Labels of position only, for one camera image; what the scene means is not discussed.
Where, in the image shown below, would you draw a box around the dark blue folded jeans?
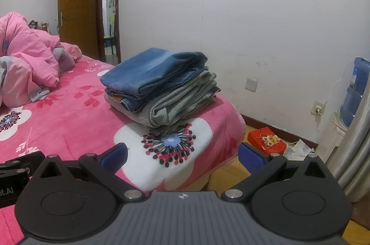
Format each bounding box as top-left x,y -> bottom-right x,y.
104,87 -> 203,113

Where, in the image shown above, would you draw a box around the brown wooden door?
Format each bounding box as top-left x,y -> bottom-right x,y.
58,0 -> 120,63

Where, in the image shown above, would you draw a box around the white water dispenser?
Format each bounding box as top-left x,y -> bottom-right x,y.
316,112 -> 347,159

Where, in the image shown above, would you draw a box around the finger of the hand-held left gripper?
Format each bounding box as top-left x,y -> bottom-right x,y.
0,151 -> 46,177

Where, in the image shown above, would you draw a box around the grey curtain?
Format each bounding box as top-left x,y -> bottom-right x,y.
324,106 -> 370,202

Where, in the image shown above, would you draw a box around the pink carrot print quilt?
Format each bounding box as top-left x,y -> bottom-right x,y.
0,12 -> 82,108

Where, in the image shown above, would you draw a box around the pink floral bed blanket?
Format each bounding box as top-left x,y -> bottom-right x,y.
0,56 -> 246,245

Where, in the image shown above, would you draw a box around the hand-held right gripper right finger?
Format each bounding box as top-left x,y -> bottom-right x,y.
222,143 -> 333,202

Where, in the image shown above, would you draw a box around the white wall switch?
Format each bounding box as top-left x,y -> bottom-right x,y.
245,77 -> 258,92

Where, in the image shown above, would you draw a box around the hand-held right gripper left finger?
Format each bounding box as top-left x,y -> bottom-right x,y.
37,142 -> 145,201

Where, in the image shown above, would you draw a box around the white wall socket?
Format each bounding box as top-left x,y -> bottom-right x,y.
311,101 -> 326,117

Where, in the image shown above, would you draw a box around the water dispenser with blue bottle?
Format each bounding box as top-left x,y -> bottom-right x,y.
339,57 -> 370,128

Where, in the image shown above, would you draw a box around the crumpled white papers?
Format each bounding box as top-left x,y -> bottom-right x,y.
283,139 -> 315,162

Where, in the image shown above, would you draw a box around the grey green folded jeans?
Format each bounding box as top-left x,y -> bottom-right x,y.
149,72 -> 222,128

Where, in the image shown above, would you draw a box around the light grey folded garment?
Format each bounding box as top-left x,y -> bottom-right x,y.
108,102 -> 162,133

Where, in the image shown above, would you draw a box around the white power cable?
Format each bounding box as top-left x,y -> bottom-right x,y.
321,56 -> 363,107

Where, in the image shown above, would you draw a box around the red gift box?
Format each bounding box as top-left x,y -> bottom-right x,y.
247,127 -> 288,156

